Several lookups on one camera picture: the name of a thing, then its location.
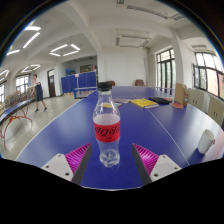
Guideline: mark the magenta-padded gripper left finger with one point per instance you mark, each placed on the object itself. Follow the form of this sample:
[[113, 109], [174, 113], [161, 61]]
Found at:
[[77, 156]]

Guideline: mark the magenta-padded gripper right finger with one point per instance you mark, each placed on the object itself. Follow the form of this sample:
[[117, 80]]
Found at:
[[146, 158]]

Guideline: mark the clear bottle with red label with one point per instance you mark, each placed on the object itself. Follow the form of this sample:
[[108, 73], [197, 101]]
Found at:
[[107, 131]]

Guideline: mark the red table tennis paddle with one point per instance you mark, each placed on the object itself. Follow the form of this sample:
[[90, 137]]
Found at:
[[177, 105]]

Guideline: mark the small yellow and blue book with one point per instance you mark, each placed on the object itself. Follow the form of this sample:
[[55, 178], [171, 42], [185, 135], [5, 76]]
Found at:
[[117, 104]]

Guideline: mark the white mug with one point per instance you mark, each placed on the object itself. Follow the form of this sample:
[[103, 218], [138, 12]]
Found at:
[[205, 141]]

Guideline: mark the brown notebook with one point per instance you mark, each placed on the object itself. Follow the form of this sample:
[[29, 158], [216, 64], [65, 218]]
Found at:
[[122, 100]]

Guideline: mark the brown cardboard box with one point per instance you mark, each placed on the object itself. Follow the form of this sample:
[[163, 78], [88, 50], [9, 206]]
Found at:
[[181, 94]]

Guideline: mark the folded blue tables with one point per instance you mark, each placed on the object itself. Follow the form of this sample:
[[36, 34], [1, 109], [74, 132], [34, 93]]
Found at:
[[78, 81]]

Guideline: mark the person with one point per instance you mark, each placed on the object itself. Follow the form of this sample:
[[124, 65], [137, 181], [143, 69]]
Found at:
[[38, 90]]

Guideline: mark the dark brown door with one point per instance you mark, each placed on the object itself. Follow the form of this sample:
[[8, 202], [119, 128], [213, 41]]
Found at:
[[51, 83]]

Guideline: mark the white cabinet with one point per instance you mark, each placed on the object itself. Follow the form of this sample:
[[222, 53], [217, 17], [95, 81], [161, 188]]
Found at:
[[196, 98], [216, 110]]

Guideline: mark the blue table with red legs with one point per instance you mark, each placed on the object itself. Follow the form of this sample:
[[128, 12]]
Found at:
[[15, 108]]

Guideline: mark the tall black-framed window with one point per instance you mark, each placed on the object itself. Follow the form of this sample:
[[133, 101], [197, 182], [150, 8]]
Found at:
[[166, 68]]

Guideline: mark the wide black-framed window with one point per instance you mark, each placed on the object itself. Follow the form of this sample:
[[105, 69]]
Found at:
[[209, 71]]

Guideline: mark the ceiling lights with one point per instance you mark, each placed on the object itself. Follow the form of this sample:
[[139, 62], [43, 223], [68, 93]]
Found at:
[[31, 39]]

